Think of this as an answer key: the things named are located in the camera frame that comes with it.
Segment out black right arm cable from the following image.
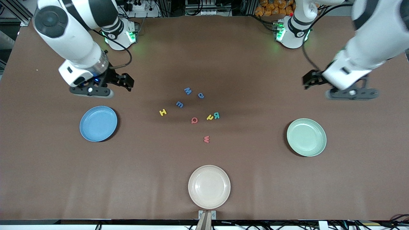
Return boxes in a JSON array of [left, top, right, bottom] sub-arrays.
[[91, 29, 133, 70]]

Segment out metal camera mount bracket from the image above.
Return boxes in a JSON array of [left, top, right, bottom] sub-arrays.
[[198, 210, 217, 230]]

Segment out beige plate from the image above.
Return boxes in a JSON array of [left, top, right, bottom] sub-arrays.
[[188, 165, 231, 210]]

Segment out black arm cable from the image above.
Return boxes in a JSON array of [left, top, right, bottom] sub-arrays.
[[91, 29, 133, 70], [302, 30, 321, 72]]

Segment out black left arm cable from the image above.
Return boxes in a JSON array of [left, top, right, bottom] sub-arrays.
[[302, 30, 321, 72]]

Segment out green plate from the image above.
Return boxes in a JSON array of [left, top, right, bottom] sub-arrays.
[[287, 118, 327, 157]]

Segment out white power strip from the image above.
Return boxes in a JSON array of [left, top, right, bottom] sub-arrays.
[[118, 0, 160, 18]]

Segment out aluminium frame post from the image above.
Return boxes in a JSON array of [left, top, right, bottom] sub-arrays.
[[0, 0, 34, 27]]

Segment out blue plate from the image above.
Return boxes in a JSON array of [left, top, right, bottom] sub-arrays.
[[80, 106, 118, 142]]

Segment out pile of orange objects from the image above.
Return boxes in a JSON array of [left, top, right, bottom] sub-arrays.
[[255, 0, 295, 17]]

